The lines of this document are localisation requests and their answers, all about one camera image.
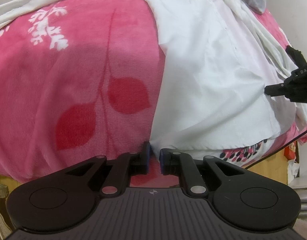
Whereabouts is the black cable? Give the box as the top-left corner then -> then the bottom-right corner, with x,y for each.
243,127 -> 307,170

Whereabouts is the white shirt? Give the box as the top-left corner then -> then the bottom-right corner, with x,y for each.
145,0 -> 307,153

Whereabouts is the pink floral bed sheet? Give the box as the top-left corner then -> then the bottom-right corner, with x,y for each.
0,0 -> 307,182

